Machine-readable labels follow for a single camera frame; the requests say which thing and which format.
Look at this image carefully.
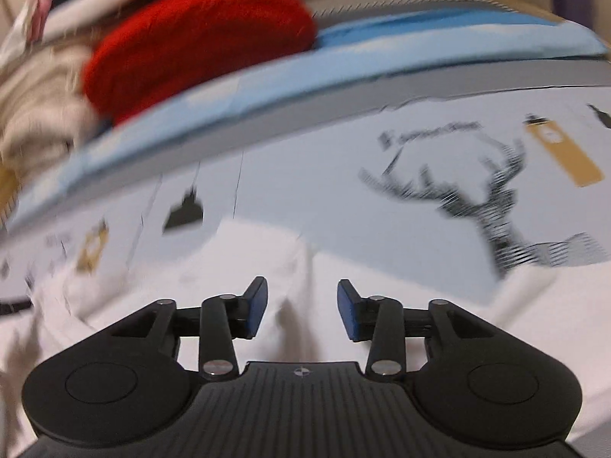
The white folded cloth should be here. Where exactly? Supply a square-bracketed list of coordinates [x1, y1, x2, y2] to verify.
[42, 0, 225, 40]

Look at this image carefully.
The beige quilted cloth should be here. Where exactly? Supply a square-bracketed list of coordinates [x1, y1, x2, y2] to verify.
[0, 43, 102, 173]

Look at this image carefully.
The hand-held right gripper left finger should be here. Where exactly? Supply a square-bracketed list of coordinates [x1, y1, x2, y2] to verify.
[112, 276, 268, 383]

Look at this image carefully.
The dark strap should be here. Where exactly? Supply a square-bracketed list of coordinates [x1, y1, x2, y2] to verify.
[0, 298, 32, 318]

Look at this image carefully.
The light blue quilt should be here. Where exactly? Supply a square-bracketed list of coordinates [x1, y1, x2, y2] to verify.
[10, 10, 611, 230]

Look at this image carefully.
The small white garment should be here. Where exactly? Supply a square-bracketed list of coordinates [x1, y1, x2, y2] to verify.
[0, 219, 611, 458]

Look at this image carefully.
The deer printed bed sheet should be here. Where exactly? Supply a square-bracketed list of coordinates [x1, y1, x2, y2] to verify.
[0, 64, 611, 308]

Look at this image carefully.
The purple storage box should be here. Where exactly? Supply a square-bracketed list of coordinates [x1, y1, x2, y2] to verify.
[549, 0, 598, 34]

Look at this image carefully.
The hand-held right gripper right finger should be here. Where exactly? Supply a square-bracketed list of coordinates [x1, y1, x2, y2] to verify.
[336, 279, 493, 383]

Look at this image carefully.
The red knitted blanket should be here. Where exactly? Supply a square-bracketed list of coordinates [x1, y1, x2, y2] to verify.
[81, 0, 318, 127]

